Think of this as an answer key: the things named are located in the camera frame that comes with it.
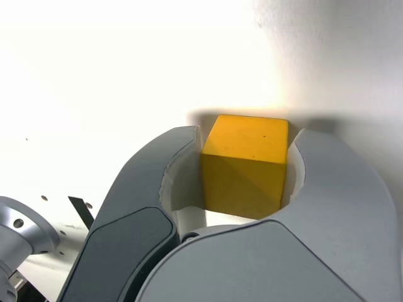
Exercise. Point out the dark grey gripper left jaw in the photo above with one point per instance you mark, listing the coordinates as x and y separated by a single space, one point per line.
132 220

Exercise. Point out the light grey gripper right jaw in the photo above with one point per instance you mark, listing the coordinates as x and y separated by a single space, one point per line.
330 236

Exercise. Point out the yellow cube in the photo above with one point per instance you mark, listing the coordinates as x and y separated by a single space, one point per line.
242 176

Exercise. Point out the black tape strip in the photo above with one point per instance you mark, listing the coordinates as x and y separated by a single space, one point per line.
82 210

